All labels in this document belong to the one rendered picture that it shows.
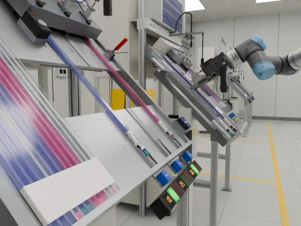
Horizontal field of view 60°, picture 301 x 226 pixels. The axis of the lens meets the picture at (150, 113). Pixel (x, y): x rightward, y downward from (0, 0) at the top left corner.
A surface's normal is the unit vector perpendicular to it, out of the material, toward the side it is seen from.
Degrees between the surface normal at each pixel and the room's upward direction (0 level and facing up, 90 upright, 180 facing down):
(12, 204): 45
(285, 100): 90
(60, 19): 135
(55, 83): 90
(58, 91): 90
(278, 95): 90
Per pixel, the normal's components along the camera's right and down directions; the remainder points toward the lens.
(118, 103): -0.40, 0.09
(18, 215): 0.65, -0.68
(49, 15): 0.65, 0.73
